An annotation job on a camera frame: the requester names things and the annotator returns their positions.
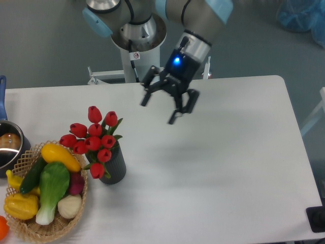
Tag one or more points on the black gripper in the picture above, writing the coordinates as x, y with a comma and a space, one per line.
174, 79

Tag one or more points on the red tulip bouquet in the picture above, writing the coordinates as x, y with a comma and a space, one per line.
96, 141

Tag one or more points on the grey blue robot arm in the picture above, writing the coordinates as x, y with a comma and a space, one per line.
201, 20

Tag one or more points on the dark grey ribbed vase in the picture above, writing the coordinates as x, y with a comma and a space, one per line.
110, 172

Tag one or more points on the purple red radish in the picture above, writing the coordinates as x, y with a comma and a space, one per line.
76, 184

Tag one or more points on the yellow squash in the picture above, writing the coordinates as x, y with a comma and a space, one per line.
56, 153

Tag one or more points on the blue plastic bag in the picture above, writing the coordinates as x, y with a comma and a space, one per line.
302, 17

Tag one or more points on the green bok choy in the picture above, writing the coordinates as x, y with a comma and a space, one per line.
54, 182

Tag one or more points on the white garlic bulb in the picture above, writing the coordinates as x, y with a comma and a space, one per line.
69, 206

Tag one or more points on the green cucumber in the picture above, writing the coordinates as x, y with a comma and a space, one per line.
32, 178

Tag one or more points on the small yellow gourd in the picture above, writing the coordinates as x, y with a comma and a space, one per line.
14, 180

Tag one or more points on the black device at edge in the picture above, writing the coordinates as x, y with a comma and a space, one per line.
316, 218

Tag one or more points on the yellow bell pepper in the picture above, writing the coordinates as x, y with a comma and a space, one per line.
23, 207

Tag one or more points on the woven wicker basket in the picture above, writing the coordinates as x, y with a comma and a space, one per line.
29, 230

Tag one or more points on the orange fruit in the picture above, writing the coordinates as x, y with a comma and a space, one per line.
4, 228

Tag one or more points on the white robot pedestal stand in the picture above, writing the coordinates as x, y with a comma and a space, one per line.
139, 46

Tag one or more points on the white frame at right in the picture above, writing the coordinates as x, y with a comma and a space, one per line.
316, 114

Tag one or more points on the blue handled steel saucepan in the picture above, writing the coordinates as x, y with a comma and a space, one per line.
13, 141

